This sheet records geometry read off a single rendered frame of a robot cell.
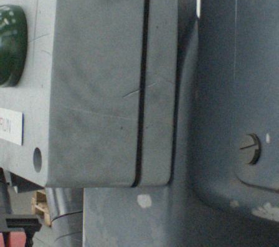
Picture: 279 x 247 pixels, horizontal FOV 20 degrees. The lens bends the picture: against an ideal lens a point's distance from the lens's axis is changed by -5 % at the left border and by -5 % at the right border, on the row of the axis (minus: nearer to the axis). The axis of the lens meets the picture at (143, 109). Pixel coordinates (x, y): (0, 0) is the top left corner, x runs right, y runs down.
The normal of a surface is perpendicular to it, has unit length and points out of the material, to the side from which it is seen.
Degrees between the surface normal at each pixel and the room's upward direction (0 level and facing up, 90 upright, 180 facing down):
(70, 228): 70
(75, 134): 90
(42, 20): 90
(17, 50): 96
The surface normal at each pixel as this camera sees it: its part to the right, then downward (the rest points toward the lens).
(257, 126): -0.88, -0.02
